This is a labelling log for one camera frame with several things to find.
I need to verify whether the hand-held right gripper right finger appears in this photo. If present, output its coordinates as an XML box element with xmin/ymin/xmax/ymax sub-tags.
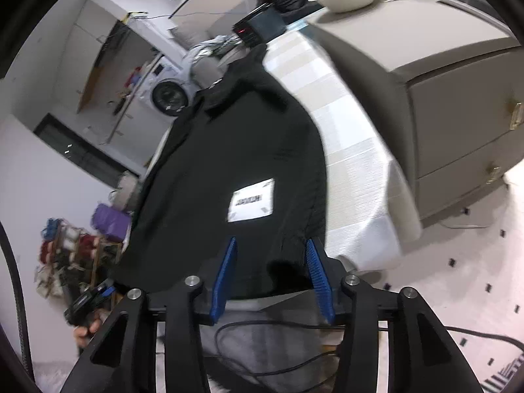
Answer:
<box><xmin>305</xmin><ymin>237</ymin><xmax>484</xmax><ymax>393</ymax></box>

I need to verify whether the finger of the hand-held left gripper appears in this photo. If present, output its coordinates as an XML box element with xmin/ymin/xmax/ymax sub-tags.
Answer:
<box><xmin>96</xmin><ymin>278</ymin><xmax>118</xmax><ymax>299</ymax></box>

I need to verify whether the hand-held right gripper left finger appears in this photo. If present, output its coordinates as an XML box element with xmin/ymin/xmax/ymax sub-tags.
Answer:
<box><xmin>61</xmin><ymin>236</ymin><xmax>238</xmax><ymax>393</ymax></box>

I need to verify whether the black t-shirt with white label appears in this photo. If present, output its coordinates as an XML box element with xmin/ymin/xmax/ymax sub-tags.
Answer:
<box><xmin>108</xmin><ymin>43</ymin><xmax>328</xmax><ymax>299</ymax></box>

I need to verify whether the person's left hand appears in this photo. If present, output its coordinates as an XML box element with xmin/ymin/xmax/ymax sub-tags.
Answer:
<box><xmin>73</xmin><ymin>310</ymin><xmax>104</xmax><ymax>349</ymax></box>

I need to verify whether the wooden shelf with yarn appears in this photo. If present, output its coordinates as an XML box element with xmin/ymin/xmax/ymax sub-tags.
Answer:
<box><xmin>35</xmin><ymin>217</ymin><xmax>123</xmax><ymax>299</ymax></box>

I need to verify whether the purple box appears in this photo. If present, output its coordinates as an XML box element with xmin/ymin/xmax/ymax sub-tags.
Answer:
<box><xmin>91</xmin><ymin>204</ymin><xmax>132</xmax><ymax>243</ymax></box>

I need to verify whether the grey cloth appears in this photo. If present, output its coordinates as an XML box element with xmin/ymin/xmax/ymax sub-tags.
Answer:
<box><xmin>196</xmin><ymin>295</ymin><xmax>348</xmax><ymax>393</ymax></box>

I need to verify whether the white patterned rug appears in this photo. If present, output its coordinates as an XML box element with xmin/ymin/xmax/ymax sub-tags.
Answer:
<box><xmin>356</xmin><ymin>172</ymin><xmax>524</xmax><ymax>393</ymax></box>

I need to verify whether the dark glass door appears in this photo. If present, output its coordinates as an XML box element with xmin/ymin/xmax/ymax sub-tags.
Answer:
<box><xmin>35</xmin><ymin>112</ymin><xmax>140</xmax><ymax>187</ymax></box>

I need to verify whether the white washing machine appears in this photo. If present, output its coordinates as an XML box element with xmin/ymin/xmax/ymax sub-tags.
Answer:
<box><xmin>135</xmin><ymin>51</ymin><xmax>201</xmax><ymax>117</ymax></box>

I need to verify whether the beige chair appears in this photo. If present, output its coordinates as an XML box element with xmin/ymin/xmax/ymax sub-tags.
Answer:
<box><xmin>192</xmin><ymin>55</ymin><xmax>230</xmax><ymax>91</ymax></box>

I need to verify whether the beige dresser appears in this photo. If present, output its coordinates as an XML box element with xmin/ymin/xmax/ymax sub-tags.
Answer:
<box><xmin>307</xmin><ymin>0</ymin><xmax>524</xmax><ymax>230</ymax></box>

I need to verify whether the white cloth heap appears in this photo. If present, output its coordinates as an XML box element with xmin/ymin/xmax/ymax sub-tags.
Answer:
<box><xmin>182</xmin><ymin>35</ymin><xmax>242</xmax><ymax>70</ymax></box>

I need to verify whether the black box with red lights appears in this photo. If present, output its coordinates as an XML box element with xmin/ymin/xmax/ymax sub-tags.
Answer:
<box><xmin>233</xmin><ymin>6</ymin><xmax>287</xmax><ymax>47</ymax></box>

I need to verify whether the thin black cable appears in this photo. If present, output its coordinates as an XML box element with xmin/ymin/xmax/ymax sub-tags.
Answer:
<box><xmin>215</xmin><ymin>320</ymin><xmax>524</xmax><ymax>377</ymax></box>

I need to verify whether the thick black braided cable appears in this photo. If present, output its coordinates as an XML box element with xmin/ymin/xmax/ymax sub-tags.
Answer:
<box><xmin>0</xmin><ymin>221</ymin><xmax>37</xmax><ymax>381</ymax></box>

